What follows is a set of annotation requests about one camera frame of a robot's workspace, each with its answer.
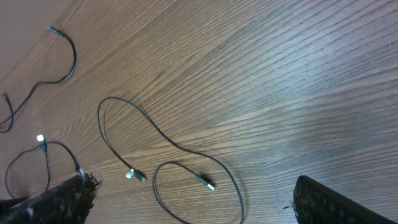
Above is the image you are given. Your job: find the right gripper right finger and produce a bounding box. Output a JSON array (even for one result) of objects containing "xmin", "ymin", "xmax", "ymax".
[{"xmin": 293, "ymin": 175, "xmax": 397, "ymax": 224}]

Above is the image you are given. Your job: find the black USB cable silver plug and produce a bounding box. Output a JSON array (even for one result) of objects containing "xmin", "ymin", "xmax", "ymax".
[{"xmin": 1, "ymin": 26, "xmax": 77, "ymax": 134}]

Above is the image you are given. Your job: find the black multi-head charging cable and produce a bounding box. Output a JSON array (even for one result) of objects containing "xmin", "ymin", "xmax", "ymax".
[{"xmin": 4, "ymin": 134, "xmax": 85, "ymax": 200}]

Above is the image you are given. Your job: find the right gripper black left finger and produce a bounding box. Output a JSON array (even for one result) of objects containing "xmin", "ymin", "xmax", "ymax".
[{"xmin": 1, "ymin": 174, "xmax": 101, "ymax": 223}]

